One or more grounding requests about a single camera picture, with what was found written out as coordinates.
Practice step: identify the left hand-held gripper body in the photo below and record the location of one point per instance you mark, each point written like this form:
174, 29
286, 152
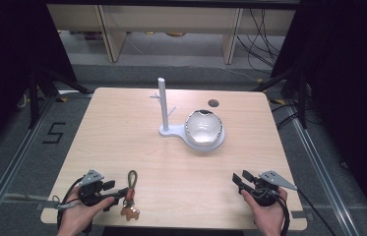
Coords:
91, 191

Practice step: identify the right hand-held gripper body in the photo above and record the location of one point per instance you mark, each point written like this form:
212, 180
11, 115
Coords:
264, 195

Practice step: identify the person's right hand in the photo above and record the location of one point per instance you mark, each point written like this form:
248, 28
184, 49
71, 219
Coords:
268, 218

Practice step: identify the person's left hand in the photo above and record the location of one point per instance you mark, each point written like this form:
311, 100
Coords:
77, 216

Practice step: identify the white bowl with silver rim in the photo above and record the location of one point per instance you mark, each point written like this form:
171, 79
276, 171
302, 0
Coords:
203, 129

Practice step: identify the grey cross bar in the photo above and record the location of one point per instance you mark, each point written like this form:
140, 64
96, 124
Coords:
13, 197

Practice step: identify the round dark table grommet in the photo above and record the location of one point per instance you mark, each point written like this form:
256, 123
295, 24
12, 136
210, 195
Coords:
213, 103

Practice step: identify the black tripod stand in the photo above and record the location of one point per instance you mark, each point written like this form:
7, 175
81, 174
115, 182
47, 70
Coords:
34, 98
302, 98

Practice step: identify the black curtain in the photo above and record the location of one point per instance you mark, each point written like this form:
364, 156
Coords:
13, 49
351, 65

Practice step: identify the aluminium frame rail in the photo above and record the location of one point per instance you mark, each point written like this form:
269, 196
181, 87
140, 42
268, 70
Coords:
10, 170
322, 177

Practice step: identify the white jewelry stand with post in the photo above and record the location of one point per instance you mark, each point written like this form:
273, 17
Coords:
163, 108

